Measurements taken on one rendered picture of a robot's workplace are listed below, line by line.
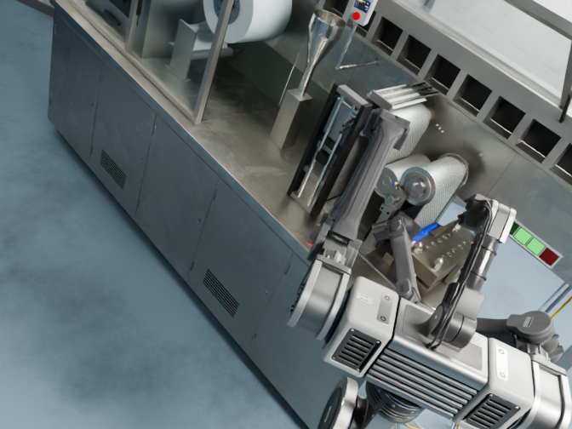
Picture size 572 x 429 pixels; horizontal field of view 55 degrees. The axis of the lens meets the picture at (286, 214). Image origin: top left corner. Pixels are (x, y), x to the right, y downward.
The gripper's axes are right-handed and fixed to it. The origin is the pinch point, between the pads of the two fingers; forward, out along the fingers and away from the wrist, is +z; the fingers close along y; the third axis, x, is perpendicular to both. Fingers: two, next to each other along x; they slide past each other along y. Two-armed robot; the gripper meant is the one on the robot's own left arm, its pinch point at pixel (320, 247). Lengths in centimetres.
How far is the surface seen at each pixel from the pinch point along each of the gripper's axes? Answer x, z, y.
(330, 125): -45.7, -1.6, 15.1
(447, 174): -47, -3, -32
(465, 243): -38, 24, -55
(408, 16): -103, -9, 5
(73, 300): 43, 96, 93
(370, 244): -19.2, 23.9, -19.3
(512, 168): -61, -3, -55
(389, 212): -26.8, 6.0, -18.7
